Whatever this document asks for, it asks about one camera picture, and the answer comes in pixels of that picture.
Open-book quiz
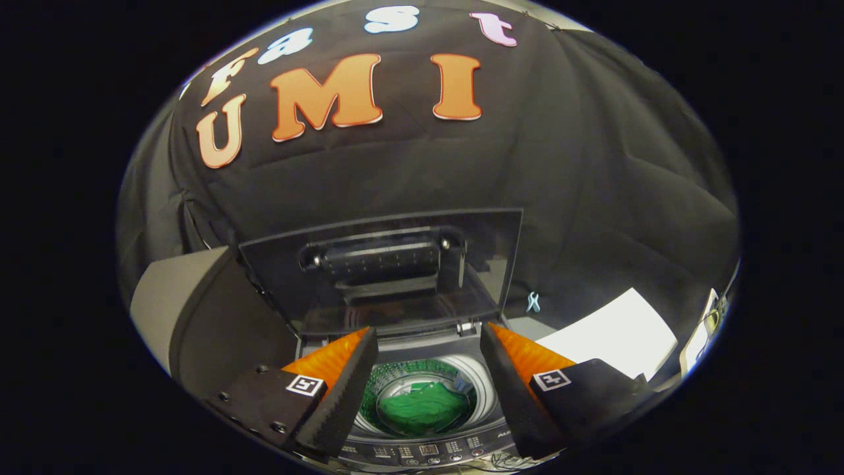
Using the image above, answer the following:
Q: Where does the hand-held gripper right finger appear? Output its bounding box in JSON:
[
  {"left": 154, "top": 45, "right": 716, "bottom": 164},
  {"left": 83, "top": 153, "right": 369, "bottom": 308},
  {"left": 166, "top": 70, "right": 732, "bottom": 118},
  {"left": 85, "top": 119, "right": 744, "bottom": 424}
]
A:
[{"left": 481, "top": 322, "right": 655, "bottom": 460}]

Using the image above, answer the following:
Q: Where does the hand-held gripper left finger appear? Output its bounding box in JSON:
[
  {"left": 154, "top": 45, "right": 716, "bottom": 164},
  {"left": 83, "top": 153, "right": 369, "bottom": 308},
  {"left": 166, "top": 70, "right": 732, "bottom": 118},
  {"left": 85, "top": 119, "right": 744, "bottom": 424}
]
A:
[{"left": 206, "top": 327, "right": 379, "bottom": 458}]

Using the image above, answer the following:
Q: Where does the green polo shirt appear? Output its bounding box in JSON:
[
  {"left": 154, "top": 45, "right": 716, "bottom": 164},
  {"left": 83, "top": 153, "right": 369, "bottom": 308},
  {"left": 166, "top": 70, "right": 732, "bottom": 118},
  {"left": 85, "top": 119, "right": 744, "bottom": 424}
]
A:
[{"left": 376, "top": 379, "right": 477, "bottom": 437}]

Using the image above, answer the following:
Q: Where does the grey washing machine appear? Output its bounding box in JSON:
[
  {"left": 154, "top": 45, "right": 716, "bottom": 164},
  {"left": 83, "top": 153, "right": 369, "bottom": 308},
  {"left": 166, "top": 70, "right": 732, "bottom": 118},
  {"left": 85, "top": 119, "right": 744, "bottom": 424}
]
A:
[{"left": 290, "top": 320, "right": 535, "bottom": 472}]

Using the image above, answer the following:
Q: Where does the dark glass washing machine lid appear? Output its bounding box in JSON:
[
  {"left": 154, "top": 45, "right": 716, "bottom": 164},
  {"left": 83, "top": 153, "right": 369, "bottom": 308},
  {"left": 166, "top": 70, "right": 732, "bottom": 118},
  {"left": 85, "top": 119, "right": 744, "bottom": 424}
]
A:
[{"left": 239, "top": 208, "right": 524, "bottom": 338}]

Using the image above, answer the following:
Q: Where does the white paper sheet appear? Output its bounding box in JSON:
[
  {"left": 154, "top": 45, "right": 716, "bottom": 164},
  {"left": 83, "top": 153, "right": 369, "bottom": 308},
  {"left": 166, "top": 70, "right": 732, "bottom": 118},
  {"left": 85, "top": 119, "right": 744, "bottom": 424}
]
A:
[{"left": 535, "top": 288, "right": 678, "bottom": 382}]

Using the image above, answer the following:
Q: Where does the white shelf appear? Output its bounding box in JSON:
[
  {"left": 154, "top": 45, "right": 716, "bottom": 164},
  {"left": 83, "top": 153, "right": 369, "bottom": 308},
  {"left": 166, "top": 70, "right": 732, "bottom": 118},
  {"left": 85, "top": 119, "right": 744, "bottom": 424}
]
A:
[{"left": 679, "top": 288, "right": 726, "bottom": 377}]

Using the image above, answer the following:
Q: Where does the grey side table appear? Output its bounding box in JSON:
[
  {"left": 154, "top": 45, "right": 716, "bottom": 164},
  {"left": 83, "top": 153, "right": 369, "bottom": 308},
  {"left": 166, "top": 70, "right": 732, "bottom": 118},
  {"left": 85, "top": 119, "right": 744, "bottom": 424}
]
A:
[{"left": 130, "top": 245, "right": 301, "bottom": 396}]

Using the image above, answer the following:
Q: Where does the black backdrop cloth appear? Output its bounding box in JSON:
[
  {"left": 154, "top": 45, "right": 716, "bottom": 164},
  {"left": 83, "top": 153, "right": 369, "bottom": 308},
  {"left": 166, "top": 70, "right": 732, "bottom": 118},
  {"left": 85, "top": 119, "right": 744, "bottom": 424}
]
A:
[{"left": 117, "top": 0, "right": 739, "bottom": 344}]

